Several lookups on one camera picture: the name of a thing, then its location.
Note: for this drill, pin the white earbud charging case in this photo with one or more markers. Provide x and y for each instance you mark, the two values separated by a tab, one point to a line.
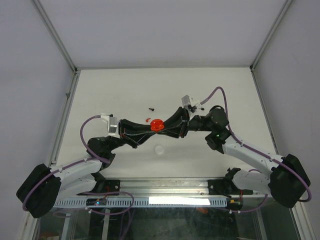
159	150

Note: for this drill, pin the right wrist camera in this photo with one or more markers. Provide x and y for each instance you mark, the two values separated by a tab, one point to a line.
193	107

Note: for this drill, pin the red earbud charging case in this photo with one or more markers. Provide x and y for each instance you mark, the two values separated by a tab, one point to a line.
156	125

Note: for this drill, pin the aluminium mounting rail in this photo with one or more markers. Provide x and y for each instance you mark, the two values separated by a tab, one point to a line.
162	186

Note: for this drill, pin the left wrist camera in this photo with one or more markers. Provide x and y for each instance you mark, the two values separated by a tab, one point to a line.
112	125

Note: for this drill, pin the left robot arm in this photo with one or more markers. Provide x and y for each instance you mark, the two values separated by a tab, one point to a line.
100	157

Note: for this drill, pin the slotted cable duct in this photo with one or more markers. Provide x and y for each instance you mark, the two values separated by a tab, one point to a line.
141	202

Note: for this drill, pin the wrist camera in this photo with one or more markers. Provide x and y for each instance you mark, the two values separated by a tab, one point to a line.
193	107
112	125

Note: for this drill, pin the left aluminium frame post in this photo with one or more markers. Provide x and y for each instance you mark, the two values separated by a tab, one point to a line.
54	34

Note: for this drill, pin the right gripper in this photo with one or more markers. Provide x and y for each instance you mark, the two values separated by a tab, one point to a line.
180	115

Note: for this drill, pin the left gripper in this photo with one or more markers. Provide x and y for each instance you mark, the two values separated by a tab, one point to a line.
125	126

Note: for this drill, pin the right aluminium frame post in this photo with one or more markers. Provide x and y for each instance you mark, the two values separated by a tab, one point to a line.
275	25

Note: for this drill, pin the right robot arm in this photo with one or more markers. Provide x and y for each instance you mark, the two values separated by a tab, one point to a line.
281	177

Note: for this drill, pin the aluminium frame post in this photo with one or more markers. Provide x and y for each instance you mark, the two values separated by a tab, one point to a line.
275	25
54	34

